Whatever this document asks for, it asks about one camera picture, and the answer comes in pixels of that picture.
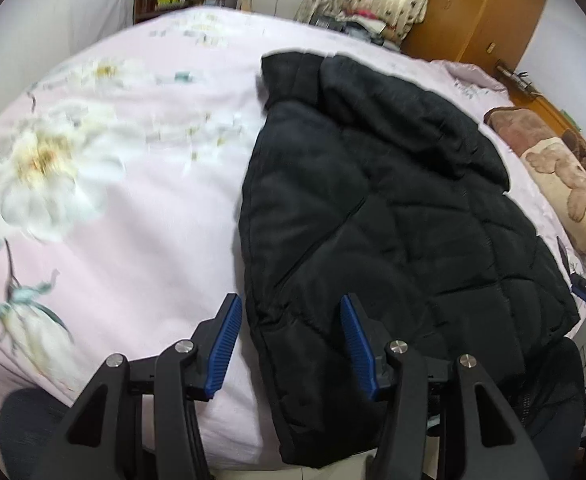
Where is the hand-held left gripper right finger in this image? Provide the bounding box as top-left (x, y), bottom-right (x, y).
top-left (339, 293), bottom-right (551, 480)

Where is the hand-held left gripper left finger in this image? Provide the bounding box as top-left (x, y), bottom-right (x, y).
top-left (30, 292), bottom-right (245, 480)

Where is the black hooded puffer jacket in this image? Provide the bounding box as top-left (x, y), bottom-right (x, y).
top-left (236, 50), bottom-right (581, 469)

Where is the pile of clothes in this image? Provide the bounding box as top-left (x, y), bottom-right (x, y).
top-left (313, 7), bottom-right (404, 52)

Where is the brown bear pattern pillow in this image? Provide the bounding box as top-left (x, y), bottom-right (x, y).
top-left (483, 106), bottom-right (586, 256)

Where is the pink floral bed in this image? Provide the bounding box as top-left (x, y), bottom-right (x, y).
top-left (0, 5), bottom-right (586, 456)

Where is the wooden headboard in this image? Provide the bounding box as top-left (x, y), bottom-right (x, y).
top-left (493, 60), bottom-right (586, 147)

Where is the person's left leg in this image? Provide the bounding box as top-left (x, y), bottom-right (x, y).
top-left (0, 387), bottom-right (76, 480)

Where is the wooden wardrobe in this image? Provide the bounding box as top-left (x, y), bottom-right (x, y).
top-left (400, 0), bottom-right (551, 68)

